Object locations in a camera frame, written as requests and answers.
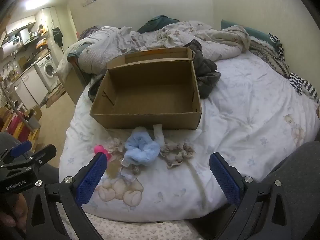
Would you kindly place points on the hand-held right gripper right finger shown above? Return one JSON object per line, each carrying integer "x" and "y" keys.
{"x": 226, "y": 182}

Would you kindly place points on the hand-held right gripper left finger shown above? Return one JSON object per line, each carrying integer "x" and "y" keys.
{"x": 90, "y": 181}

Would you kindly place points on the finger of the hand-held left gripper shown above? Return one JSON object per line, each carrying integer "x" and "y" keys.
{"x": 21, "y": 148}
{"x": 45, "y": 153}

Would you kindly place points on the beige scrunchie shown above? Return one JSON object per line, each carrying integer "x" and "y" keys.
{"x": 175, "y": 155}
{"x": 116, "y": 145}

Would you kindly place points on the light blue fluffy scrunchie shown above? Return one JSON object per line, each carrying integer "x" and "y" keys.
{"x": 140, "y": 150}

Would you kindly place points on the white sock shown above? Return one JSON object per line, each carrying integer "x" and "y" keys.
{"x": 159, "y": 135}

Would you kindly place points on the brown cardboard box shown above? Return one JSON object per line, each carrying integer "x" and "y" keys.
{"x": 150, "y": 120}

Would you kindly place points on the person's left hand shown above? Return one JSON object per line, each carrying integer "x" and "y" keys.
{"x": 12, "y": 212}

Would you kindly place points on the pink storage crate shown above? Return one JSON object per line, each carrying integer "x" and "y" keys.
{"x": 15, "y": 127}

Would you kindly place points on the person's left grey trouser leg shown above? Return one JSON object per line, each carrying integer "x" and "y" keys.
{"x": 51, "y": 173}

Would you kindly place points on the person's grey trouser leg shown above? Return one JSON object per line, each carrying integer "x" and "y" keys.
{"x": 305, "y": 170}
{"x": 51, "y": 173}

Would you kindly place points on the small cardboard floor box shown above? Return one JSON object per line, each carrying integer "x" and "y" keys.
{"x": 35, "y": 116}

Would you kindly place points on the small clear packet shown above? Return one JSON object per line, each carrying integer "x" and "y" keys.
{"x": 128, "y": 177}

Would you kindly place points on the white floor cabinet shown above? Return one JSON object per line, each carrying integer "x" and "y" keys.
{"x": 30, "y": 85}

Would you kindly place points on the floral mattress sheet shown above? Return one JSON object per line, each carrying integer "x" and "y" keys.
{"x": 137, "y": 230}

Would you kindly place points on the person's right grey trouser leg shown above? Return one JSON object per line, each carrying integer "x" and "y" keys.
{"x": 305, "y": 170}

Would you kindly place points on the white bear printed bed quilt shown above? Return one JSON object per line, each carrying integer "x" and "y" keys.
{"x": 250, "y": 105}

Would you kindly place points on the white washing machine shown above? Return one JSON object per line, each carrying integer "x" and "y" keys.
{"x": 48, "y": 70}

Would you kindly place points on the white water heater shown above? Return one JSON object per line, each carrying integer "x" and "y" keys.
{"x": 10, "y": 46}

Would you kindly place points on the dark green garment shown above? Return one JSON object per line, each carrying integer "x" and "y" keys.
{"x": 207, "y": 80}

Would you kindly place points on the black hanging garment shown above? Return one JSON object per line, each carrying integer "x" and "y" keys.
{"x": 57, "y": 36}

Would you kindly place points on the black white striped cloth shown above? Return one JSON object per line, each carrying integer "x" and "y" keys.
{"x": 300, "y": 85}

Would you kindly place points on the patterned knit blanket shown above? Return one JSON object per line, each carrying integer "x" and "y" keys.
{"x": 270, "y": 55}

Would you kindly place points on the crumpled beige printed duvet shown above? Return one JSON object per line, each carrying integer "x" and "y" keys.
{"x": 200, "y": 35}

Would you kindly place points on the teal pillow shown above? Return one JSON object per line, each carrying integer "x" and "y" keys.
{"x": 255, "y": 33}

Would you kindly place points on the dark teal cushion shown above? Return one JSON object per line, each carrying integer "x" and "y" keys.
{"x": 155, "y": 22}

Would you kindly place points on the wooden bed frame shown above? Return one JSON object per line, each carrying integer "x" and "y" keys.
{"x": 75, "y": 87}

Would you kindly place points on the white wall cabinet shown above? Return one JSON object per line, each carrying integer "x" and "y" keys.
{"x": 21, "y": 23}

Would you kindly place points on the white wall hook rack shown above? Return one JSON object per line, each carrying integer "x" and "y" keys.
{"x": 88, "y": 0}

